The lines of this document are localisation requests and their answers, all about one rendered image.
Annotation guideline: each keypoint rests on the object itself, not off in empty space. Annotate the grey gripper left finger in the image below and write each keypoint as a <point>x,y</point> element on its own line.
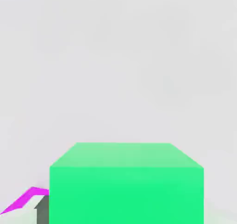
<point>42,212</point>

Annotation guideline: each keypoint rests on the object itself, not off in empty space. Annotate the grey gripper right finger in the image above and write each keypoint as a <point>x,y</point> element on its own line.
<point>213,218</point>

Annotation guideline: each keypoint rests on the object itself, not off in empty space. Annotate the small green cube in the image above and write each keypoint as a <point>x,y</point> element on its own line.
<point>125,190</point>

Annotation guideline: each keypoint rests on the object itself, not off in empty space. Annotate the small magenta cube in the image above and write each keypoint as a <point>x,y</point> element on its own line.
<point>27,196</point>

